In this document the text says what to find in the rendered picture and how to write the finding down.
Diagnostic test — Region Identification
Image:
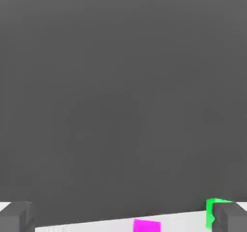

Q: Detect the large green box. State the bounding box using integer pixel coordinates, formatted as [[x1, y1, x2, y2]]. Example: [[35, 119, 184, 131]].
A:
[[206, 197, 233, 229]]

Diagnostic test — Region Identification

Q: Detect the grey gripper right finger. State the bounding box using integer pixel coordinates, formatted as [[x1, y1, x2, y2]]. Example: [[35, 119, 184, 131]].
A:
[[211, 201, 247, 232]]

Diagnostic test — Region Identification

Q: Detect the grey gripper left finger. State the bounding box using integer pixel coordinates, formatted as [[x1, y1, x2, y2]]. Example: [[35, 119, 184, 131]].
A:
[[0, 201, 36, 232]]

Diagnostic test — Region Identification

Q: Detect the small magenta cube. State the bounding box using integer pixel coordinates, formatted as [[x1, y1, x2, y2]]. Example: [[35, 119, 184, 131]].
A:
[[133, 218, 161, 232]]

